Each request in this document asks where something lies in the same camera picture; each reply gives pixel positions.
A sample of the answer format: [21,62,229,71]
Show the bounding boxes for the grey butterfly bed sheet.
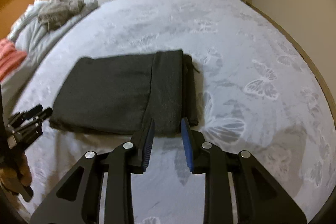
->
[15,0,335,223]

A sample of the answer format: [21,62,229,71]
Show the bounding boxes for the dark grey sweatpants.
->
[50,50,199,135]

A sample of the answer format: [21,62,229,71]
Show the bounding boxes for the coral pink blanket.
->
[0,39,27,81]

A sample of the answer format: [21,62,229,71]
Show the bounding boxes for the grey duvet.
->
[1,0,98,112]

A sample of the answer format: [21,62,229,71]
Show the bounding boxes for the crumpled grey garment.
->
[38,0,85,31]

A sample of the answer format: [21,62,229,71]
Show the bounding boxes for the person's left hand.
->
[1,153,32,192]

